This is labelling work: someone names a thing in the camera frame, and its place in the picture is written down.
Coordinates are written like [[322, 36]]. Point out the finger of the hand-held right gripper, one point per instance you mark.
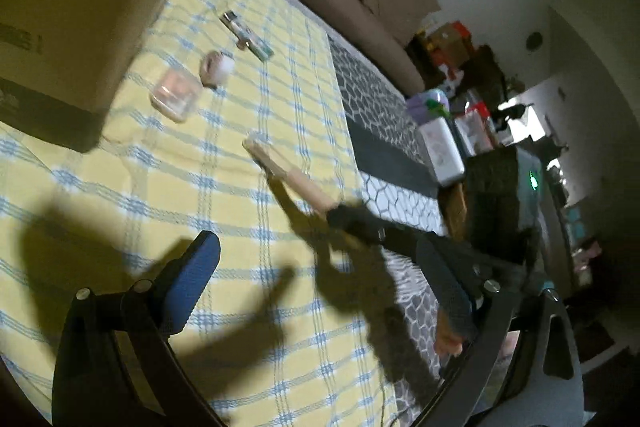
[[380, 232]]

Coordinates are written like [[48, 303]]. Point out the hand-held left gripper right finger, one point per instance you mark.
[[450, 294]]

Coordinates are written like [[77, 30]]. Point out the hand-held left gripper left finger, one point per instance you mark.
[[192, 279]]

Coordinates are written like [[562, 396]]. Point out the cardboard box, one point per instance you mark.
[[85, 7]]

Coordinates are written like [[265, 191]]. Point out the white rectangular box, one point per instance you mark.
[[442, 152]]

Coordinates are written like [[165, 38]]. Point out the yellow plaid tablecloth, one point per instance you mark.
[[150, 187]]

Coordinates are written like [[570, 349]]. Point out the grey patterned mat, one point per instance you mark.
[[380, 122]]

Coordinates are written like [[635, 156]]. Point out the purple and green container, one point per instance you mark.
[[427, 104]]

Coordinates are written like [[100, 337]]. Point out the small clear plastic container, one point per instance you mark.
[[176, 96]]

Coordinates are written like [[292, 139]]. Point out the green white tube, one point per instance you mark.
[[247, 34]]

